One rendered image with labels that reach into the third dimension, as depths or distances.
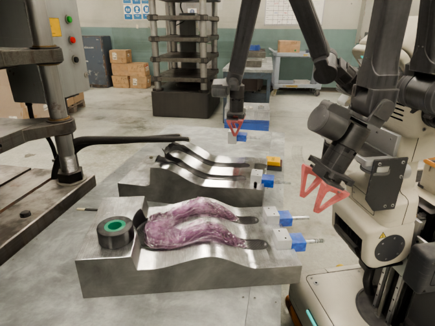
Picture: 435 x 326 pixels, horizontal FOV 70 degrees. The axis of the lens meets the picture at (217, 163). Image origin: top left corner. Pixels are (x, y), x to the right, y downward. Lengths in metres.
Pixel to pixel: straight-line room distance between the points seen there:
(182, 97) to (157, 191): 3.96
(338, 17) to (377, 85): 6.82
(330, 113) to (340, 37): 6.87
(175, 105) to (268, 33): 3.13
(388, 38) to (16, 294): 0.94
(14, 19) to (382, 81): 1.23
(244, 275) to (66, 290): 0.41
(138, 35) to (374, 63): 7.40
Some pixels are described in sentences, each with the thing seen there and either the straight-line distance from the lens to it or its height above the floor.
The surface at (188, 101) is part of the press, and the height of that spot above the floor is 0.27.
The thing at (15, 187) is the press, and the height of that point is 0.79.
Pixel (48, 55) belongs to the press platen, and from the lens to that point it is 1.22.
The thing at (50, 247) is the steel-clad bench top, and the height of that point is 0.80.
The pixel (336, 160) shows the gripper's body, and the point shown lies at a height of 1.10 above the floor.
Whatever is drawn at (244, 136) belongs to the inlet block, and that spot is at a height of 0.95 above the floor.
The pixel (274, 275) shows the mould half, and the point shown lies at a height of 0.83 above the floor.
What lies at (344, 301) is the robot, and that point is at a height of 0.28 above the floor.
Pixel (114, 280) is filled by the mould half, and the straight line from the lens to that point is 0.77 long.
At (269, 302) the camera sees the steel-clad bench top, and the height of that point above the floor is 0.80.
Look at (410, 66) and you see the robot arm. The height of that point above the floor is 1.29.
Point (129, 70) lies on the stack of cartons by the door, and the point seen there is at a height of 0.41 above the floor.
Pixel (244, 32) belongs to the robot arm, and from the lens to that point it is 1.09.
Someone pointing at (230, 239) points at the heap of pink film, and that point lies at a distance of 0.77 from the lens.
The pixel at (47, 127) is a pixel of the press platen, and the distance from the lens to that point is 1.25.
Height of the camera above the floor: 1.36
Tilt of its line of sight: 24 degrees down
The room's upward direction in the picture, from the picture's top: straight up
